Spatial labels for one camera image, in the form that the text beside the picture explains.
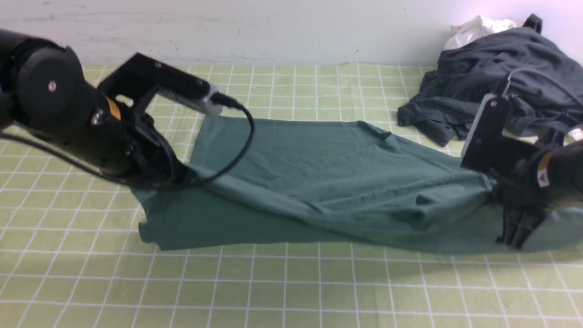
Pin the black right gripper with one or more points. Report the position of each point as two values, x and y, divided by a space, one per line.
515 171

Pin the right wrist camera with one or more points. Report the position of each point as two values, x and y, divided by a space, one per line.
485 134

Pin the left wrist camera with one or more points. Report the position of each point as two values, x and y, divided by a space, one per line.
173 84

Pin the green long-sleeve top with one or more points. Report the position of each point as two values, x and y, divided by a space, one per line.
309 181

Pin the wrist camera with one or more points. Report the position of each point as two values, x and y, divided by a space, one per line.
485 134
173 84

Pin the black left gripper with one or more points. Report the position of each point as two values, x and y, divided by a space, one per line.
137 155

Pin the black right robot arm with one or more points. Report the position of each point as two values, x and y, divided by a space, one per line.
560 175

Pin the dark grey crumpled garment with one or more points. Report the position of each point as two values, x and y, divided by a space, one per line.
545 90

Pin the white crumpled cloth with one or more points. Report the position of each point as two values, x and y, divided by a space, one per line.
480 26

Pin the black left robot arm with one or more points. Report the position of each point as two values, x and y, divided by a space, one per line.
50 97

